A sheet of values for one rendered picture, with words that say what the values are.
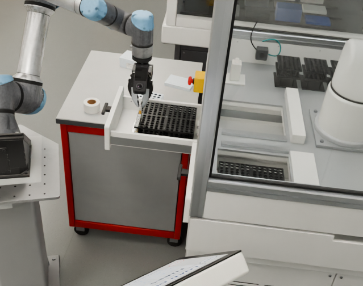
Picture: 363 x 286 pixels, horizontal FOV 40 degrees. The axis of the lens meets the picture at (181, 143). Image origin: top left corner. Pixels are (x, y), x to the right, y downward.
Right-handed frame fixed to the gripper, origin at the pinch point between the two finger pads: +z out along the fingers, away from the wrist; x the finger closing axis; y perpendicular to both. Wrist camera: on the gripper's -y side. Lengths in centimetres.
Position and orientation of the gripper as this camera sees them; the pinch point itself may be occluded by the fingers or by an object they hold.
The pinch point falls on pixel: (140, 105)
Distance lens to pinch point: 187.8
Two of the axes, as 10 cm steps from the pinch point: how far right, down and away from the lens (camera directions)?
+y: 0.9, -6.0, 7.9
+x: -9.9, -1.1, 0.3
